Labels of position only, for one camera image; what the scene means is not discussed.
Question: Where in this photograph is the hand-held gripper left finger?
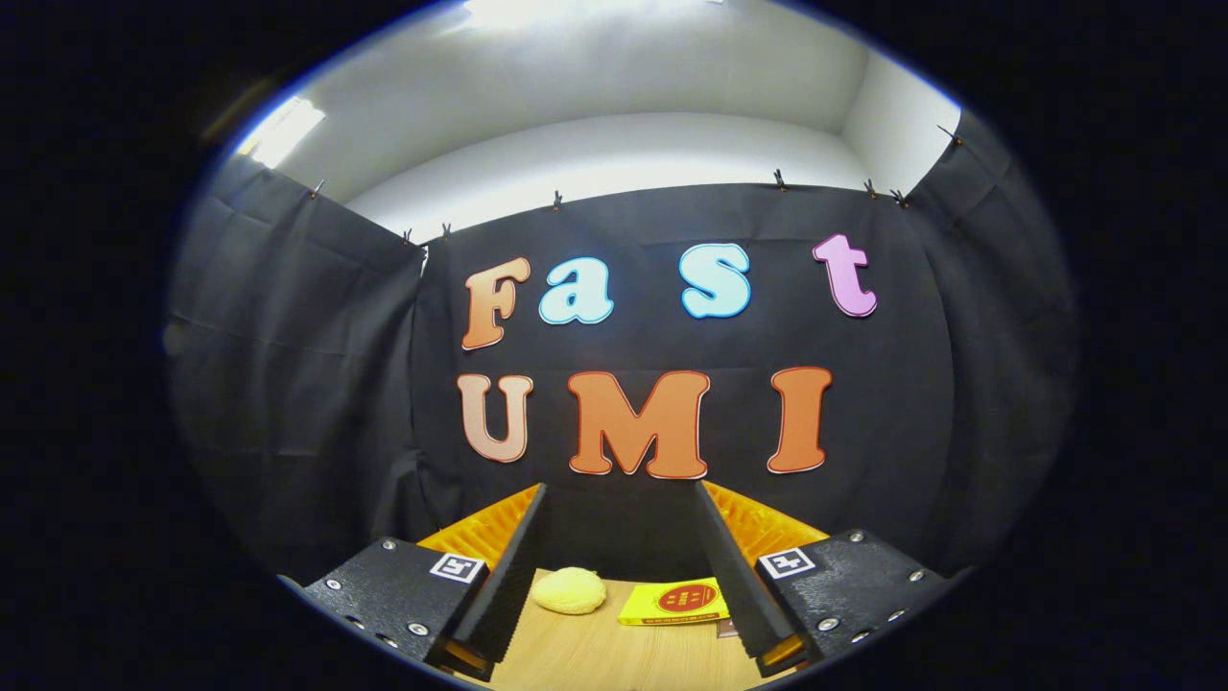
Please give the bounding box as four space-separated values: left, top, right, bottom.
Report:
302 483 551 682

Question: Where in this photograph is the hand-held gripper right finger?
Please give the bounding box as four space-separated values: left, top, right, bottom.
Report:
693 480 965 679

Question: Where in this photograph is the ceiling light panel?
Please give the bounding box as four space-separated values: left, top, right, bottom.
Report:
235 96 327 171

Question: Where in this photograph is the row of small black clips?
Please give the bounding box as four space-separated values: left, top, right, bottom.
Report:
307 125 963 249

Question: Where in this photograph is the yellow bread-shaped soft toy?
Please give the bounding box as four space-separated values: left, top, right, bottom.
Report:
531 566 607 616

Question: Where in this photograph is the yellow book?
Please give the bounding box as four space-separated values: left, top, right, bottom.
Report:
617 578 730 628

